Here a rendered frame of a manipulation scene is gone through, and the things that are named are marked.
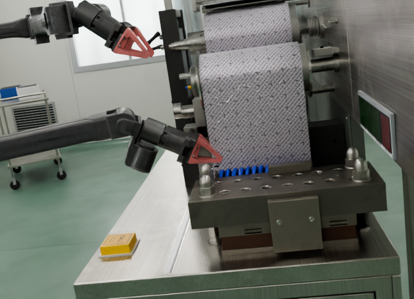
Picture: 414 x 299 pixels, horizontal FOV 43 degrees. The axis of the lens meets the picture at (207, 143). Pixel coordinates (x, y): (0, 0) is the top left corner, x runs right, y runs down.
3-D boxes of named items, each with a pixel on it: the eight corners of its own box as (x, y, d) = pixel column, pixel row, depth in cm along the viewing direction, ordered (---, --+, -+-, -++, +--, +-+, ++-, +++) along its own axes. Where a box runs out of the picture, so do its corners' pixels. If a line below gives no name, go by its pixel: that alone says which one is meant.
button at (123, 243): (109, 243, 127) (107, 234, 126) (137, 241, 126) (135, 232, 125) (101, 256, 120) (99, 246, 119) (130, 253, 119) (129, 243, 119)
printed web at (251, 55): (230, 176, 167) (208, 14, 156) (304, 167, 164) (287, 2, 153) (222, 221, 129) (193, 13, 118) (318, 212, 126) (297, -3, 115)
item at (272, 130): (214, 179, 127) (204, 105, 123) (312, 169, 125) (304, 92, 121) (214, 180, 127) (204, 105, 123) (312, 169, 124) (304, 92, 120)
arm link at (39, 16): (31, 45, 163) (23, 9, 160) (49, 42, 165) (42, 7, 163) (53, 42, 125) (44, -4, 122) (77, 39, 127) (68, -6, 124)
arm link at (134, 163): (119, 116, 119) (119, 108, 127) (102, 162, 121) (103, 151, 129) (167, 134, 122) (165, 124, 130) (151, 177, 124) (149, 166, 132)
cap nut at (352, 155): (343, 165, 118) (342, 146, 117) (360, 163, 118) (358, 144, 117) (346, 169, 115) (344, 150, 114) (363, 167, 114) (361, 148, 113)
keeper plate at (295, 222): (273, 249, 109) (267, 199, 106) (321, 244, 107) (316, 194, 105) (273, 254, 106) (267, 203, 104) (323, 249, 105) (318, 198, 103)
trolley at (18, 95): (13, 173, 624) (-6, 88, 602) (62, 163, 641) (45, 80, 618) (10, 192, 539) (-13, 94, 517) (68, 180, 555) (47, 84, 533)
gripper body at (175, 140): (183, 164, 122) (154, 152, 122) (188, 153, 132) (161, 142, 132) (193, 139, 120) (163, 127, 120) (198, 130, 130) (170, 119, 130)
